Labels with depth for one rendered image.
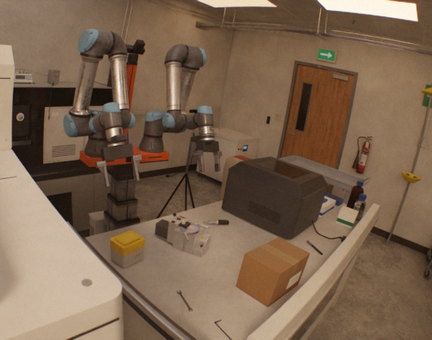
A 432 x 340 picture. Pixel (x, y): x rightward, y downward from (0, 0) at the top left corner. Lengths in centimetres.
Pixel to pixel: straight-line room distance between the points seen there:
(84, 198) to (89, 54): 166
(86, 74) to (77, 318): 126
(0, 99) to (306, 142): 441
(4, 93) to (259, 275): 94
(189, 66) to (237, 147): 296
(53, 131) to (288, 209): 187
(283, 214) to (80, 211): 187
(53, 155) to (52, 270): 232
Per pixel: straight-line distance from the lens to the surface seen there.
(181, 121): 157
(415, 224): 451
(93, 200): 284
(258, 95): 511
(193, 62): 171
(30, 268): 30
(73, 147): 265
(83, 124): 149
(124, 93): 142
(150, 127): 174
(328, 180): 328
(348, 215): 198
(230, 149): 461
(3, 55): 68
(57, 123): 254
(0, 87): 65
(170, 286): 112
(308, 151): 471
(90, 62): 142
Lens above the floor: 162
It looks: 16 degrees down
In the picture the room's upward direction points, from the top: 10 degrees clockwise
